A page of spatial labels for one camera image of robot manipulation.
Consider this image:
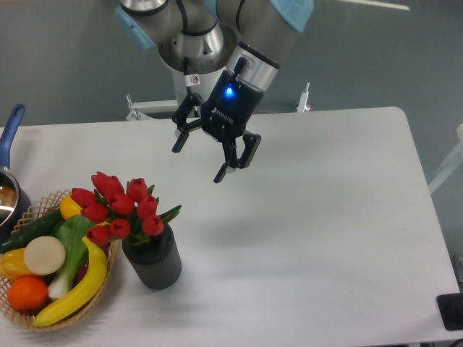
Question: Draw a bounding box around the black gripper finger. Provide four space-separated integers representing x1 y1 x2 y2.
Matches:
172 93 203 153
212 132 263 184

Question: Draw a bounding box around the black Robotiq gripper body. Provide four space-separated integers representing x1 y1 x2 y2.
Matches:
200 71 264 142

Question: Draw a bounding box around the red tulip bouquet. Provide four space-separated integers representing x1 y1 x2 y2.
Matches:
70 171 181 249

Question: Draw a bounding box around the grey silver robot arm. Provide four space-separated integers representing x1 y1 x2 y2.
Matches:
115 1 315 182

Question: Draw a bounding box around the dark grey ribbed vase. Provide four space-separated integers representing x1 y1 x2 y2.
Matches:
122 224 182 290

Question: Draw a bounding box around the silver clamp screw right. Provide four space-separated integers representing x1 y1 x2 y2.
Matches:
296 82 311 113

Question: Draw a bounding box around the yellow lemon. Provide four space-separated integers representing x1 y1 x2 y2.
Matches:
59 194 82 220

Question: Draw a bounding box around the woven wicker basket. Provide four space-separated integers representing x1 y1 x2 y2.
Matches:
1 189 120 332

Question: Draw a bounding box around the green bok choy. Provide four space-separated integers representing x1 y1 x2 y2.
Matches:
48 215 95 301

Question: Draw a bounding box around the green cucumber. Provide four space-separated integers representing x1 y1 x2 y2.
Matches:
1 210 64 254

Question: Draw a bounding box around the red fruit in basket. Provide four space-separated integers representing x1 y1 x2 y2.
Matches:
75 260 89 285

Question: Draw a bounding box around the round beige bun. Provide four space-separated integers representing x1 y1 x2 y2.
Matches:
23 236 66 275

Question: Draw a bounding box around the yellow banana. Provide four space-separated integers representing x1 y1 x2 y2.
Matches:
33 236 108 327

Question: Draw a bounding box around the yellow bell pepper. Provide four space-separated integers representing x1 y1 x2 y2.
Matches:
0 248 33 280

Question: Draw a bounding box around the orange fruit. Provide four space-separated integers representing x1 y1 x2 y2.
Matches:
7 275 48 311

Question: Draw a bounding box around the black device at table edge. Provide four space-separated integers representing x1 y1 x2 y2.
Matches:
436 293 462 331

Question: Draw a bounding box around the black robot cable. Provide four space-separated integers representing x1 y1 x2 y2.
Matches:
182 56 201 119

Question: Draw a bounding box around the blue handled saucepan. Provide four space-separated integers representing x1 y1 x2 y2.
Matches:
1 104 30 243

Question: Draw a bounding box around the white frame at right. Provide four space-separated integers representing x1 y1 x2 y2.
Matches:
428 124 462 194

